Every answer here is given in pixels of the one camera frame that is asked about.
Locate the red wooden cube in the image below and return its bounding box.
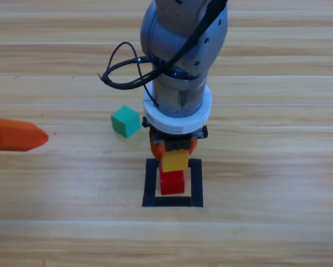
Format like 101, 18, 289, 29
159, 164, 186, 195

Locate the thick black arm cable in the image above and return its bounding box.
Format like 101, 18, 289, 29
98, 0, 228, 91

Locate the yellow wooden cube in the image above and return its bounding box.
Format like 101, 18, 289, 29
160, 150, 190, 172

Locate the black tape square outline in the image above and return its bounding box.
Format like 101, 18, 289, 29
141, 157, 204, 209

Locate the green wooden cube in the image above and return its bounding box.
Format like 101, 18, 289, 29
110, 105, 141, 139

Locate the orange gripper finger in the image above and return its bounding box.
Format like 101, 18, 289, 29
0, 116, 50, 153

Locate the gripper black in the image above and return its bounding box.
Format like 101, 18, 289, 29
142, 116, 209, 161

